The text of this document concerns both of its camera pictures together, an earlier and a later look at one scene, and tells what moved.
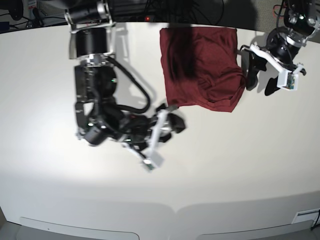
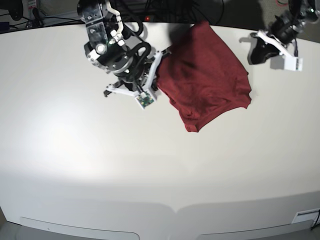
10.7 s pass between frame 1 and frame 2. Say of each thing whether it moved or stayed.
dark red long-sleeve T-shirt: moved
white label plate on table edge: stayed
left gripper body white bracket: moved
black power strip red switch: stayed
